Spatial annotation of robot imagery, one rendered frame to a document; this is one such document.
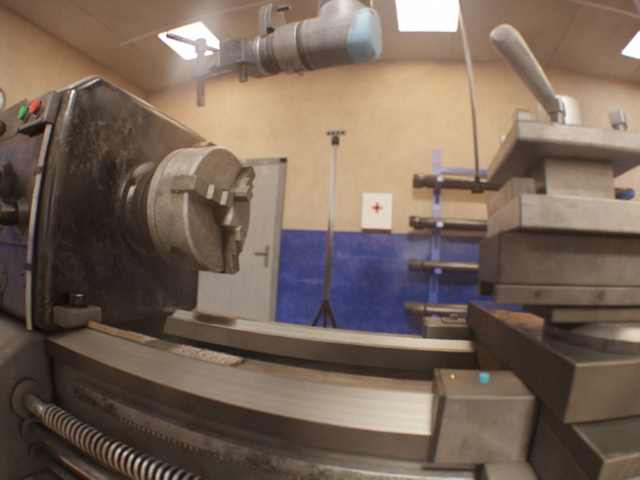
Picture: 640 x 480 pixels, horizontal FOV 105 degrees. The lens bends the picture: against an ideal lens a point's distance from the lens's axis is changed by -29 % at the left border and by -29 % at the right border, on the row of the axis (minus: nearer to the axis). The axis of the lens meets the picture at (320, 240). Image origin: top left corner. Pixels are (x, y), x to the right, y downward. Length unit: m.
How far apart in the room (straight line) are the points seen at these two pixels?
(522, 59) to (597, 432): 0.30
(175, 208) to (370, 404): 0.43
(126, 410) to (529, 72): 0.64
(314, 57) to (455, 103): 3.53
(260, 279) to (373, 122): 2.13
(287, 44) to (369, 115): 3.43
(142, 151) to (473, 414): 0.77
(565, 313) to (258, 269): 3.70
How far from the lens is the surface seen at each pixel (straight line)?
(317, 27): 0.57
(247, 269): 3.97
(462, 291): 3.64
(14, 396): 0.70
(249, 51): 0.62
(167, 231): 0.63
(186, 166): 0.63
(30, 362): 0.71
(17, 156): 0.81
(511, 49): 0.31
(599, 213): 0.34
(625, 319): 0.40
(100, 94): 0.75
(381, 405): 0.41
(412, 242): 3.60
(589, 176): 0.39
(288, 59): 0.59
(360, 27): 0.55
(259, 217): 3.95
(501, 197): 0.41
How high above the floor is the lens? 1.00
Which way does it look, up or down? 4 degrees up
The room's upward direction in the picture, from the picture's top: 3 degrees clockwise
